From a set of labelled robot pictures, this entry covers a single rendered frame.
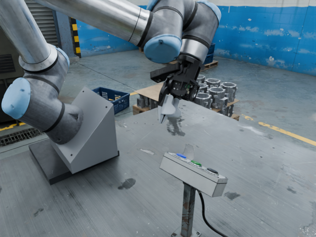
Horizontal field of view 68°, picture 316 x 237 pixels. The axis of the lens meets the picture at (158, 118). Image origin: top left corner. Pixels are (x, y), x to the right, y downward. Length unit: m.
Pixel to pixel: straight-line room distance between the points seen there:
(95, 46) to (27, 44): 6.53
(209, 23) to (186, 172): 0.43
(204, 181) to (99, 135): 0.54
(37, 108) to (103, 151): 0.31
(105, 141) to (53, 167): 0.25
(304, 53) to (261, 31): 1.14
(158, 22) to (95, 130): 0.54
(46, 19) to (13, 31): 5.98
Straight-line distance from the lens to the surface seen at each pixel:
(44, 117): 1.03
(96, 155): 1.05
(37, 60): 1.04
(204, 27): 0.74
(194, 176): 0.62
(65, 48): 6.81
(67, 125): 1.06
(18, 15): 0.92
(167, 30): 0.60
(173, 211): 0.89
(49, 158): 1.18
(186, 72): 0.72
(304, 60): 6.23
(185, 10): 0.72
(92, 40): 7.43
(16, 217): 1.00
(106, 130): 1.01
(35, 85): 1.04
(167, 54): 0.61
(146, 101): 3.22
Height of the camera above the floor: 1.46
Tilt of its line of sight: 27 degrees down
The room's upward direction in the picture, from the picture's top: straight up
